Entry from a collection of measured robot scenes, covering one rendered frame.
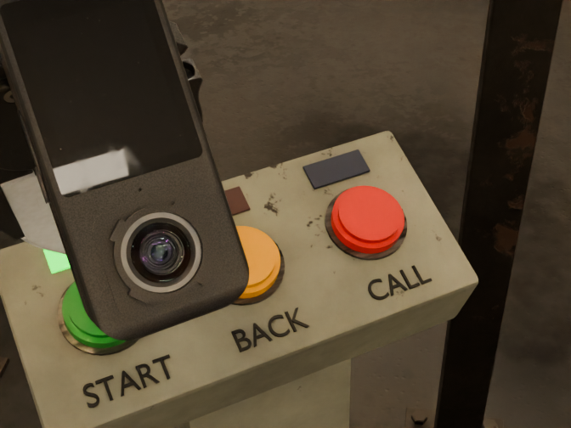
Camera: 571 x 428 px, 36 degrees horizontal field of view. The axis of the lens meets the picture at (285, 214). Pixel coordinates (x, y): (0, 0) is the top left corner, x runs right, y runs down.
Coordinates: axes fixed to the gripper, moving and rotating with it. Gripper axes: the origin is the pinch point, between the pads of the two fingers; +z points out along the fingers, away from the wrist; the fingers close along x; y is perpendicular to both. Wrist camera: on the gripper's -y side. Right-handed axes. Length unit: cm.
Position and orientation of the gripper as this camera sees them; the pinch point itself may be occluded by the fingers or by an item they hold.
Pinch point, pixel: (97, 250)
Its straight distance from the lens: 39.9
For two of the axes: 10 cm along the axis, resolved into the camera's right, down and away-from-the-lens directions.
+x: -9.1, 3.0, -3.0
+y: -4.1, -8.0, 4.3
